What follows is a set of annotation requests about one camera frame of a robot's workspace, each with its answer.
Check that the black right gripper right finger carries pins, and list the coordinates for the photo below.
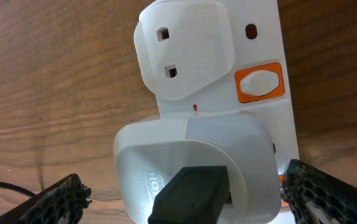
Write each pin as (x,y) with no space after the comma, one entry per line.
(314,196)

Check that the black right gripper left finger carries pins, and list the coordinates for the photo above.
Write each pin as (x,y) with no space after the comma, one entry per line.
(62,202)

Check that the white power strip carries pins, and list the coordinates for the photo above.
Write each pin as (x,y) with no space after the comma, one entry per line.
(258,83)

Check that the white charger adapter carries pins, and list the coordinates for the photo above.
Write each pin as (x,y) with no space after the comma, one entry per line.
(148,154)

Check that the white blank socket plug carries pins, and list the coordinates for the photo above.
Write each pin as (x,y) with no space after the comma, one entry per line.
(183,46)

